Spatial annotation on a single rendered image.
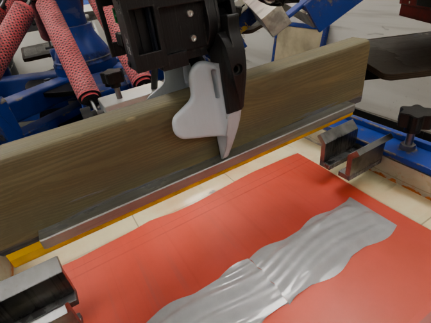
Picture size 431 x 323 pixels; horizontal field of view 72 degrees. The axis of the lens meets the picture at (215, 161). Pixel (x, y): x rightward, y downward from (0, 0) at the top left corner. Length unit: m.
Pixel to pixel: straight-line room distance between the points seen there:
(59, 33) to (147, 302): 0.63
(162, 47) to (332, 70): 0.21
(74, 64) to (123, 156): 0.52
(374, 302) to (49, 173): 0.32
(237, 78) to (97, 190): 0.14
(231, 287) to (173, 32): 0.26
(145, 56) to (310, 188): 0.34
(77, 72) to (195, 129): 0.52
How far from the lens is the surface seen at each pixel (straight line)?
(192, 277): 0.37
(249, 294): 0.35
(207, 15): 0.23
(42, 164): 0.24
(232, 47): 0.23
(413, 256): 0.42
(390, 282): 0.38
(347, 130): 0.50
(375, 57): 1.12
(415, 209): 0.48
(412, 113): 0.48
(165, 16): 0.22
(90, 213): 0.26
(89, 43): 1.04
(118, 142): 0.24
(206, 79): 0.24
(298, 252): 0.38
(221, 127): 0.25
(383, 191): 0.49
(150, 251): 0.41
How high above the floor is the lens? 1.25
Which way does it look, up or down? 33 degrees down
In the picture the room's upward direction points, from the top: 8 degrees counter-clockwise
